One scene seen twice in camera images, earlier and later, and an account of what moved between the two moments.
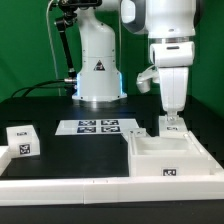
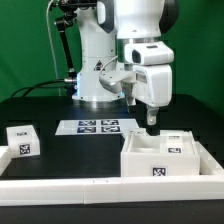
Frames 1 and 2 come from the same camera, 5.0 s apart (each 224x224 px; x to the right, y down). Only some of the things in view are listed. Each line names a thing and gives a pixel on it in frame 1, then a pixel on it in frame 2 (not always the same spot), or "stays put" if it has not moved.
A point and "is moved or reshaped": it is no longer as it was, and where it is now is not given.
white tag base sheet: x=96 y=126 stays put
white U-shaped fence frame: x=17 y=191 stays put
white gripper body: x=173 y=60 → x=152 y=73
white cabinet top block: x=22 y=141 stays put
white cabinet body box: x=167 y=156 is moved or reshaped
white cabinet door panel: x=172 y=129 → x=176 y=142
